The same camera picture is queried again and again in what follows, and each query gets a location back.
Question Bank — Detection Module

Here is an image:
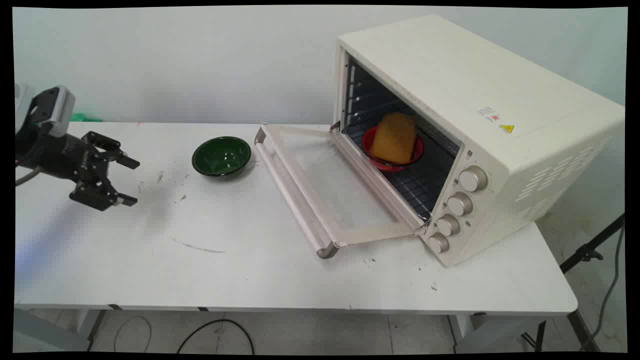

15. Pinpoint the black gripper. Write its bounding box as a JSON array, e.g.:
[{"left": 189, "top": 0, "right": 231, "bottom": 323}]
[{"left": 15, "top": 126, "right": 141, "bottom": 212}]

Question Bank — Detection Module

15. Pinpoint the cream oven door with handle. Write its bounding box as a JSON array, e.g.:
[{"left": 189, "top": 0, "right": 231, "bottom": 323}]
[{"left": 254, "top": 122, "right": 432, "bottom": 260}]

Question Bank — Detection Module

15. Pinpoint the green bowl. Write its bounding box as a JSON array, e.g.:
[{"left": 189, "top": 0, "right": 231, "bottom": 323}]
[{"left": 191, "top": 136, "right": 252, "bottom": 178}]

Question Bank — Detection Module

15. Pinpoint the red bowl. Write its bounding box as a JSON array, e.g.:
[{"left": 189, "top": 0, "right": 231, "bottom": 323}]
[{"left": 362, "top": 126, "right": 425, "bottom": 174}]

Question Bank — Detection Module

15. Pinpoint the yellow bread loaf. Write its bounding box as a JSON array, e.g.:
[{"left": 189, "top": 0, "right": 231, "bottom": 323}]
[{"left": 369, "top": 111, "right": 418, "bottom": 165}]

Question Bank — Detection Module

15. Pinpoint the silver oven knob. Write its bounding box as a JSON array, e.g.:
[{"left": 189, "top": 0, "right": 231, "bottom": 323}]
[
  {"left": 436, "top": 214, "right": 461, "bottom": 237},
  {"left": 428, "top": 232, "right": 450, "bottom": 254},
  {"left": 459, "top": 166, "right": 489, "bottom": 193},
  {"left": 447, "top": 192, "right": 474, "bottom": 217}
]

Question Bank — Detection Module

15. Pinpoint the cream toaster oven body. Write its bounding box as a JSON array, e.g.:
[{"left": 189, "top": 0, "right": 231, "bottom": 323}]
[{"left": 332, "top": 14, "right": 626, "bottom": 268}]

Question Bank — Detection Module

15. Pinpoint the black tripod stand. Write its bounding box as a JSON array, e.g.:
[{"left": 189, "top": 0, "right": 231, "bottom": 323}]
[{"left": 559, "top": 214, "right": 626, "bottom": 275}]

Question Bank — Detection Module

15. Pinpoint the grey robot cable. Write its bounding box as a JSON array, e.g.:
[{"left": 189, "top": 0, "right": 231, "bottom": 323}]
[{"left": 15, "top": 167, "right": 42, "bottom": 187}]

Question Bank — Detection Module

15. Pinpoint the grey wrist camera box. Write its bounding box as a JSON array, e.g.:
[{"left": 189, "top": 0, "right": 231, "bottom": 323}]
[{"left": 29, "top": 86, "right": 77, "bottom": 139}]

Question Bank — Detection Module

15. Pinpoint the thin grey floor cable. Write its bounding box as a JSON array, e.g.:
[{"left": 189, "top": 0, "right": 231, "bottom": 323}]
[{"left": 113, "top": 315, "right": 153, "bottom": 353}]

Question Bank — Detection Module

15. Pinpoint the black floor cable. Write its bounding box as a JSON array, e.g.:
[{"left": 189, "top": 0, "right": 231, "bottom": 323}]
[{"left": 176, "top": 319, "right": 255, "bottom": 355}]

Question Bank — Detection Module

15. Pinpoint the oven wire rack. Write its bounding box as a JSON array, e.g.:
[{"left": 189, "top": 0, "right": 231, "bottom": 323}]
[{"left": 345, "top": 120, "right": 461, "bottom": 222}]

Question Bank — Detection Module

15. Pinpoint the grey hanging cable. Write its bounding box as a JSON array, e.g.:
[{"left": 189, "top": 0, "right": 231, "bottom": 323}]
[{"left": 580, "top": 225, "right": 626, "bottom": 352}]

